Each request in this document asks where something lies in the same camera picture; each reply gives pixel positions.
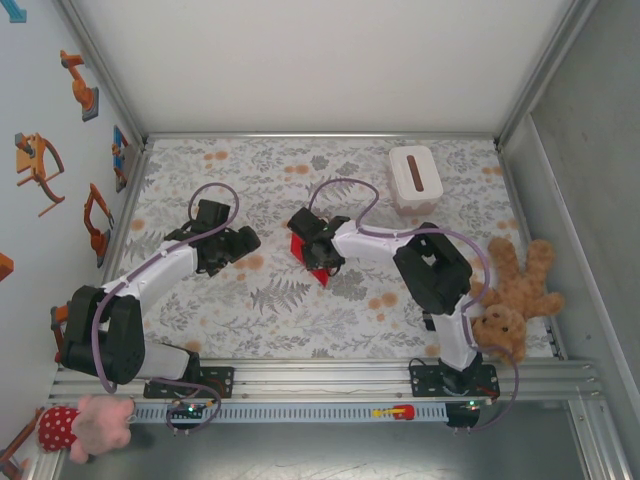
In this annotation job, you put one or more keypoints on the pink plush pig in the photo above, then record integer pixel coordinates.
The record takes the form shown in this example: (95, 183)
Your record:
(105, 420)

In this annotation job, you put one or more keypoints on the wide aluminium mounting rail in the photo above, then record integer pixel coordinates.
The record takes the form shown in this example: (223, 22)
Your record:
(325, 382)

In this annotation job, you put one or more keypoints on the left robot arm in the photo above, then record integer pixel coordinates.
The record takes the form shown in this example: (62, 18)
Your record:
(100, 330)

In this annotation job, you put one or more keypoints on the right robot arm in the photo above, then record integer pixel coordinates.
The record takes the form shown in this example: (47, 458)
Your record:
(435, 275)

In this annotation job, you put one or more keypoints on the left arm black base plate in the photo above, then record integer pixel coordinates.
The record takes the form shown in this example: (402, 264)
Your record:
(222, 381)

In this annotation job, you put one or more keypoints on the thin aluminium cross bar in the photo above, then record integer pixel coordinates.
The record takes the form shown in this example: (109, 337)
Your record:
(320, 135)

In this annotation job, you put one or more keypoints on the aluminium side rail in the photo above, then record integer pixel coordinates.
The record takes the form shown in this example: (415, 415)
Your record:
(515, 200)
(118, 245)

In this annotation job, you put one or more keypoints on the orange grey wall sticker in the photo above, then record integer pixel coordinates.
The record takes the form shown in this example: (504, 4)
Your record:
(15, 450)

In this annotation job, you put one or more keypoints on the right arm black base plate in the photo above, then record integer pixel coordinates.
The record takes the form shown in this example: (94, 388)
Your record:
(422, 382)

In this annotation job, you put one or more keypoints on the aluminium frame post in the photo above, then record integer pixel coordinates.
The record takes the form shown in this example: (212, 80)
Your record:
(545, 70)
(100, 65)

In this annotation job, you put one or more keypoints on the floral patterned tablecloth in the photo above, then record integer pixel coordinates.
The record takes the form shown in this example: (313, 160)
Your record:
(225, 165)

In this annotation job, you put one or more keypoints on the red cloth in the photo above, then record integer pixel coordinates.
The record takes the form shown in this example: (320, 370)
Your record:
(297, 250)

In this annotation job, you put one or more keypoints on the orange block wall sticker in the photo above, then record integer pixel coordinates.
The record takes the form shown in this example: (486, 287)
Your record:
(5, 267)

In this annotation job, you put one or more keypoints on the small circuit board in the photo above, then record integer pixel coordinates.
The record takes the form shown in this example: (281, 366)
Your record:
(190, 410)
(475, 405)

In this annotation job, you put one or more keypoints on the blue orange wall sticker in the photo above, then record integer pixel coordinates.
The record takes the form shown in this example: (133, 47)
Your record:
(120, 155)

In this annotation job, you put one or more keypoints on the red yellow tool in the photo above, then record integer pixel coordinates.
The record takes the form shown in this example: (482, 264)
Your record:
(404, 412)

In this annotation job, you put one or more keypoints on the brown teddy bear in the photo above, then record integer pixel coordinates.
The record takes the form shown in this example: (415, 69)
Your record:
(520, 290)

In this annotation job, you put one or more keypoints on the white tissue box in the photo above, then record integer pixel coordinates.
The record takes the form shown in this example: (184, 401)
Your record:
(400, 165)

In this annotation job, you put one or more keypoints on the orange grey gripper sticker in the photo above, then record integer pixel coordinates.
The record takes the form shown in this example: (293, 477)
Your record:
(30, 165)

